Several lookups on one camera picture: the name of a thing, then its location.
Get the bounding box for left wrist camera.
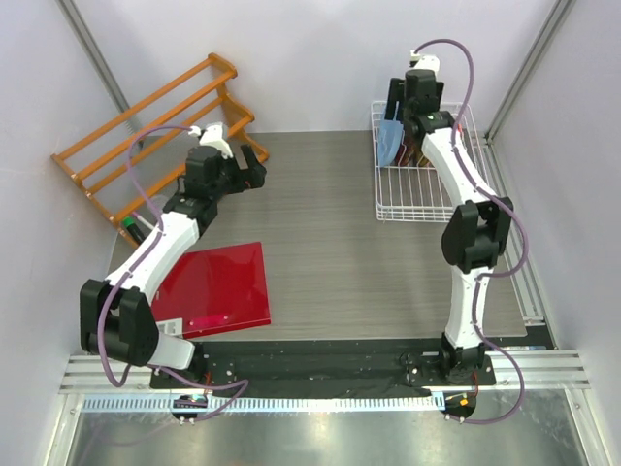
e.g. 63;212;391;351
187;122;234;159

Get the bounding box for aluminium rail frame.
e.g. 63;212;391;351
58;349;591;392

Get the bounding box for red floral plate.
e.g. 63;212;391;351
394;134;429;167

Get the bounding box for green highlighter marker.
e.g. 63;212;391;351
121;216;147;247

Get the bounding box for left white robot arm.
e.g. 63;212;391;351
80;143;267;387

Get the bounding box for orange wooden rack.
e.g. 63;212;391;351
50;52;270;248

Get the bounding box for white wire dish rack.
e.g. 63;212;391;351
371;101;493;223

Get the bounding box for light blue plate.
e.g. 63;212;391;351
376;104;404;168

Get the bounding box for clear plastic cup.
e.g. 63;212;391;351
150;194;169;212

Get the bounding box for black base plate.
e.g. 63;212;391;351
148;339;497;400

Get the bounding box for white slotted cable duct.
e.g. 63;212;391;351
82;392;445;414

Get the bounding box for red acrylic board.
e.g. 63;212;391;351
151;242;271;340

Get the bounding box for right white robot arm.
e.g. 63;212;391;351
377;62;512;383

